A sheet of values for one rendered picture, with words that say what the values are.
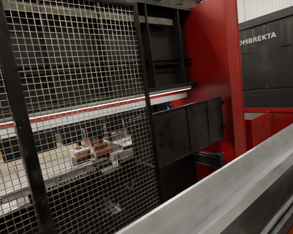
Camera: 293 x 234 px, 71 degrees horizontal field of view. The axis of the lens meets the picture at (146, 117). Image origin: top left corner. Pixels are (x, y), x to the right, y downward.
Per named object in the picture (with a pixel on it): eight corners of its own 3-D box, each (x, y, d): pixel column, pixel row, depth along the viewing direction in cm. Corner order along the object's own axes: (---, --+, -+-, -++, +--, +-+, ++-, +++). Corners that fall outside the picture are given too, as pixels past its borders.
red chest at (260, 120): (236, 174, 320) (232, 111, 304) (272, 183, 281) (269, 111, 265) (219, 187, 290) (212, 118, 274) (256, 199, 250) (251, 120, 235)
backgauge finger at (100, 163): (97, 158, 180) (96, 152, 179) (112, 165, 160) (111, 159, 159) (84, 163, 173) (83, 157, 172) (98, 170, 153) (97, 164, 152)
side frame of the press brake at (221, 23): (192, 184, 308) (174, 22, 272) (250, 205, 241) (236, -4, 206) (181, 191, 293) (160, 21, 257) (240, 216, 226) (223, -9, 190)
